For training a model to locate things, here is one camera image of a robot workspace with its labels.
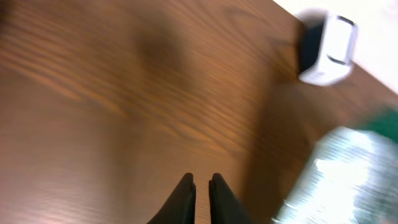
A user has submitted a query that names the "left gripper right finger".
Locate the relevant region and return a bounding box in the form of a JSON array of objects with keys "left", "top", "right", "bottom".
[{"left": 209, "top": 173, "right": 253, "bottom": 224}]

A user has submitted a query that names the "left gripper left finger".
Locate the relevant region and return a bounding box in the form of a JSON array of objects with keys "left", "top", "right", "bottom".
[{"left": 147, "top": 173, "right": 196, "bottom": 224}]

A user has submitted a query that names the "green 3M adhesive package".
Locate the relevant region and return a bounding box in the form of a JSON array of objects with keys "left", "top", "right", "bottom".
[{"left": 271, "top": 108, "right": 397, "bottom": 224}]

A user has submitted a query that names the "white barcode scanner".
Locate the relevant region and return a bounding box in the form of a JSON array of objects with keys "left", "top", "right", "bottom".
[{"left": 298, "top": 12, "right": 358, "bottom": 86}]

